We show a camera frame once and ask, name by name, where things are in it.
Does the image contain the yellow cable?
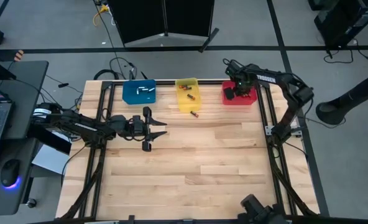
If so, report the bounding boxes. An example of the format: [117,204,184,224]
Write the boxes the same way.
[92,4,111,27]

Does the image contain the blue plastic bin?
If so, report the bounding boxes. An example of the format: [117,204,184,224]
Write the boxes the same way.
[122,79,157,105]

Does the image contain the black box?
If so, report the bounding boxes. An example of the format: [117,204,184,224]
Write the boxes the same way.
[27,123,73,156]

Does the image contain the black computer mouse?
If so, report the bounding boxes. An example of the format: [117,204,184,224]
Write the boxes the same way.
[0,159,21,189]

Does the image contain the white box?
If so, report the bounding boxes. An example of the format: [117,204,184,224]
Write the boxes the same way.
[31,143,72,175]

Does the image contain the black tower fan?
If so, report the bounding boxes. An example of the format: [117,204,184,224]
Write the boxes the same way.
[315,67,368,126]

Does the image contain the black desk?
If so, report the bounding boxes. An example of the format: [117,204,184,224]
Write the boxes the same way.
[0,60,50,216]

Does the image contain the black divider panel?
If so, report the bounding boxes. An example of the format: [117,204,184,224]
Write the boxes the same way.
[108,0,166,46]
[164,0,220,53]

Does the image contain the black floor cable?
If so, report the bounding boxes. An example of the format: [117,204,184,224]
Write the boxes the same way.
[93,57,148,81]

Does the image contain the yellow plastic bin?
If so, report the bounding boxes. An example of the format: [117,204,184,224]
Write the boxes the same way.
[175,77,202,113]

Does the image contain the black equipment cart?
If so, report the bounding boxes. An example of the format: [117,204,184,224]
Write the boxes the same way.
[308,0,368,47]

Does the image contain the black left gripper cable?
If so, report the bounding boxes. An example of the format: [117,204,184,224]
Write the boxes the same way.
[121,124,147,142]

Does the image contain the red plastic bin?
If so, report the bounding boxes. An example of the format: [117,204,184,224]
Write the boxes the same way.
[221,80,258,106]

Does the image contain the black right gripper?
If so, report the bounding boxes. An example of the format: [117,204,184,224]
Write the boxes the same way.
[223,60,259,101]

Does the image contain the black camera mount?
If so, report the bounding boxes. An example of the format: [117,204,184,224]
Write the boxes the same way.
[238,194,289,224]

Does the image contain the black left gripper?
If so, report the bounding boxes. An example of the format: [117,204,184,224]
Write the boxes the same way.
[109,106,168,152]

